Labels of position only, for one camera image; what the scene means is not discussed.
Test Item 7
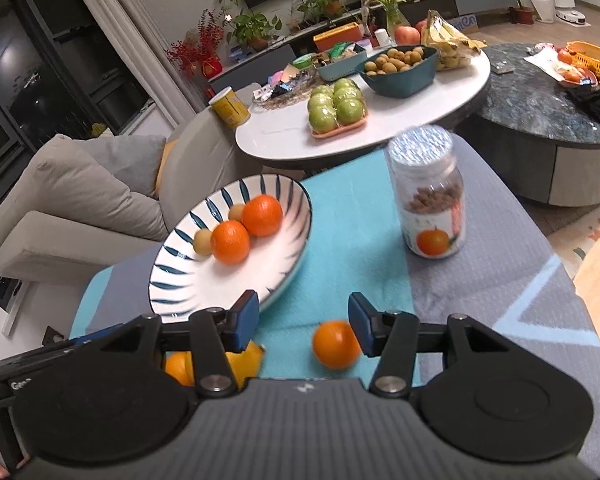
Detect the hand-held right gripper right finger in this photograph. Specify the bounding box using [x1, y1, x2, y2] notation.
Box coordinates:
[348, 291, 521, 397]

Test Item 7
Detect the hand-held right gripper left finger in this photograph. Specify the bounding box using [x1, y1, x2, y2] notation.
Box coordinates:
[87, 290, 260, 400]

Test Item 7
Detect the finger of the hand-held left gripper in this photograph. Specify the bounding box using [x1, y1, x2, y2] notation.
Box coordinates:
[42, 324, 136, 351]

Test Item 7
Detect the yellow lemon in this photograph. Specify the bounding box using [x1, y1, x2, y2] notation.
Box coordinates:
[225, 341, 267, 390]

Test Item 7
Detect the blue striped white plate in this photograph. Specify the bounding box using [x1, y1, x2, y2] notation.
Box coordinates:
[148, 174, 314, 325]

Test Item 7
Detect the blue and grey tablecloth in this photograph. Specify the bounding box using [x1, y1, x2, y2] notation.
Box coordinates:
[69, 132, 600, 480]

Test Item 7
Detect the clear jar of nuts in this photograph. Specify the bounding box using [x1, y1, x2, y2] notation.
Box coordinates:
[386, 127, 467, 261]

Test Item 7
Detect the beige armchair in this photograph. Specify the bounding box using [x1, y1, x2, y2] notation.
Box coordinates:
[0, 82, 261, 276]

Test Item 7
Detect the yellow cushion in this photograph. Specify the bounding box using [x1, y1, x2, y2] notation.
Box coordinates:
[152, 140, 181, 196]

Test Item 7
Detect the grey cushion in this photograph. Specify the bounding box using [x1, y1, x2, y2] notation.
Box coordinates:
[82, 135, 167, 198]

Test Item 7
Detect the white round coffee table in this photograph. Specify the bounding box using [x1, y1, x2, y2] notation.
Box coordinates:
[235, 42, 492, 166]

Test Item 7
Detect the yellow can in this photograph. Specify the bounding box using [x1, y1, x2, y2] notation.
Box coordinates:
[209, 86, 251, 131]

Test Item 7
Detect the pack of green apples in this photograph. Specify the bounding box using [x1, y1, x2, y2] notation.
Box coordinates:
[307, 78, 370, 139]

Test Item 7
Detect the glass candy dish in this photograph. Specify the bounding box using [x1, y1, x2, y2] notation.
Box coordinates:
[252, 77, 313, 108]

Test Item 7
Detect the patterned rug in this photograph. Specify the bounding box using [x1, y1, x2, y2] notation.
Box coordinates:
[547, 200, 600, 281]

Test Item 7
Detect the teal bowl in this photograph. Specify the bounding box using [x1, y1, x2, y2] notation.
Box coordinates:
[355, 45, 440, 99]

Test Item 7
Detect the teal snack basket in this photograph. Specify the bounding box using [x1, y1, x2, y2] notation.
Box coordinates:
[315, 49, 369, 82]

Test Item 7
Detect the pile of longans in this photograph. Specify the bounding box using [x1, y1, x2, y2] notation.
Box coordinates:
[362, 46, 427, 76]

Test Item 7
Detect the dark marble round table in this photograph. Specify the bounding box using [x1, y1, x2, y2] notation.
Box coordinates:
[467, 42, 600, 207]

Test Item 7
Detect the red berry plant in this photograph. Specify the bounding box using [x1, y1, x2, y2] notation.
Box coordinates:
[165, 10, 226, 79]

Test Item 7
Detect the dark window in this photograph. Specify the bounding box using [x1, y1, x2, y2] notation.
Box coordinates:
[0, 0, 151, 161]

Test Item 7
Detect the orange box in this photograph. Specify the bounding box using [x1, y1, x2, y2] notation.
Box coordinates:
[313, 24, 361, 54]

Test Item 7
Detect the row of potted plants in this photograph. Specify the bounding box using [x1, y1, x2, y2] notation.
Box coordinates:
[227, 0, 503, 53]

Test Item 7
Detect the bunch of bananas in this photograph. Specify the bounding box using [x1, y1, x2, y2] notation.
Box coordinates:
[421, 10, 488, 72]

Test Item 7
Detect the light curtain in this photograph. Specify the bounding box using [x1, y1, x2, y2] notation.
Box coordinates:
[62, 0, 201, 126]

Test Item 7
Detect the glass vase with green plant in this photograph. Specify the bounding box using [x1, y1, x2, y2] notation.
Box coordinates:
[357, 0, 421, 37]

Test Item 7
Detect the white paper sheet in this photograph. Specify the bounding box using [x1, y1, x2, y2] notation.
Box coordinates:
[524, 49, 581, 81]

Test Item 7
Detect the black cloth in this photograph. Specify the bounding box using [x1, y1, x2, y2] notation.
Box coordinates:
[565, 87, 600, 129]

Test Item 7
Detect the tray of orange persimmons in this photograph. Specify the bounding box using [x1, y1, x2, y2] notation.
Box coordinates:
[552, 46, 600, 86]

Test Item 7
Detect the small plant in dark pot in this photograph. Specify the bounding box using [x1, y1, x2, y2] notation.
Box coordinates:
[510, 0, 535, 25]

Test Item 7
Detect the yellow basket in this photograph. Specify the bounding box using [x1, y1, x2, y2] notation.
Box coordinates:
[565, 40, 600, 79]

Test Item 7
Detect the white robot vacuum dock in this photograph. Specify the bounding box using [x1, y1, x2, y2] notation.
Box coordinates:
[554, 0, 592, 27]

